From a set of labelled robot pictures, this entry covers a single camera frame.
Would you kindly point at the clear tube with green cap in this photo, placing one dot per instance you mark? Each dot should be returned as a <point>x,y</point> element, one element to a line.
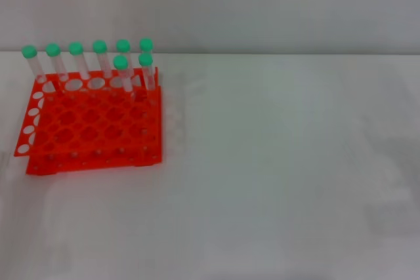
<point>145,60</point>
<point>123,45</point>
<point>120,62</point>
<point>76,48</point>
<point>99,46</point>
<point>53,50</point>
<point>29,51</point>
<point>146,44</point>

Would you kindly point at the orange plastic test tube rack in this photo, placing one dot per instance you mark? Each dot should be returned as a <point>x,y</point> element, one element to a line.
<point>95,119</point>

